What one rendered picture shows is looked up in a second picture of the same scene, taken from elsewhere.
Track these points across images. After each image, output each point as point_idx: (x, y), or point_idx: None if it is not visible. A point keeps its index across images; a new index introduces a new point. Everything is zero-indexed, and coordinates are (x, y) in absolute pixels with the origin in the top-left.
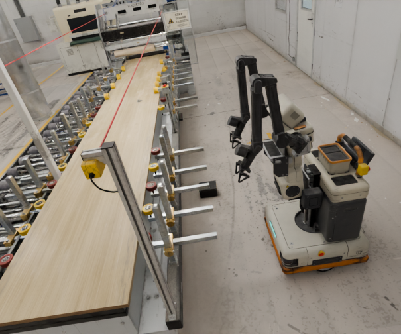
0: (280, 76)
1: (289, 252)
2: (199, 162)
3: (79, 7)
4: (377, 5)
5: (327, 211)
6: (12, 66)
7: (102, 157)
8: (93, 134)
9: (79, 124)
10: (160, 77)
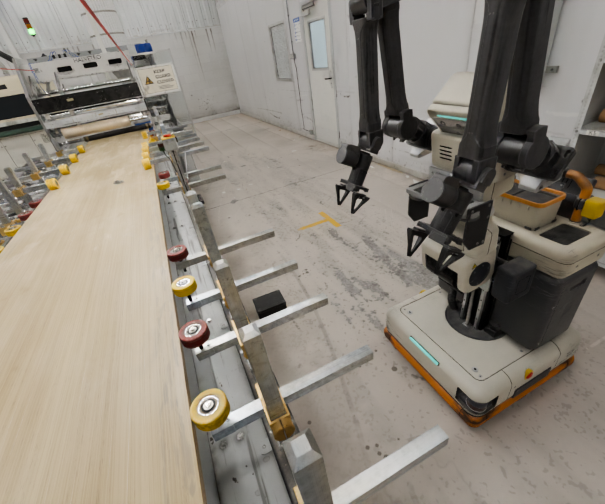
0: (303, 151)
1: (484, 389)
2: (239, 268)
3: None
4: (424, 36)
5: (540, 297)
6: None
7: None
8: (24, 247)
9: None
10: None
